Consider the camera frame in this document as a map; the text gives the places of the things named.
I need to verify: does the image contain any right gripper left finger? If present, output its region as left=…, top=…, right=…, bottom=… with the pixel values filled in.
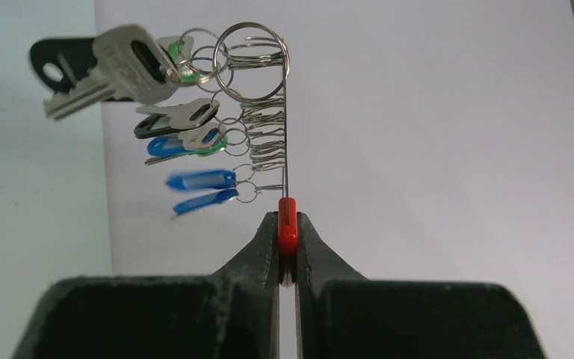
left=13, top=212, right=280, bottom=358

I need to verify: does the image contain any small silver key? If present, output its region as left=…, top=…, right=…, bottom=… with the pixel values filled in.
left=136, top=98, right=220, bottom=130

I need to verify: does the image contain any metal key holder red handle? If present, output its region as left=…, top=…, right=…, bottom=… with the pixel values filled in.
left=212, top=21, right=299, bottom=287

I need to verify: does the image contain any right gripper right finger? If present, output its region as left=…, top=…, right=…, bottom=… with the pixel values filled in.
left=296, top=213, right=546, bottom=358

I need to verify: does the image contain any black head key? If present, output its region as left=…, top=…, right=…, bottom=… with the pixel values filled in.
left=28, top=37, right=135, bottom=102

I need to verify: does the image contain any blue key tag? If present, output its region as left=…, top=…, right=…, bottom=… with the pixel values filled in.
left=173, top=188, right=239, bottom=216
left=164, top=169, right=237, bottom=191

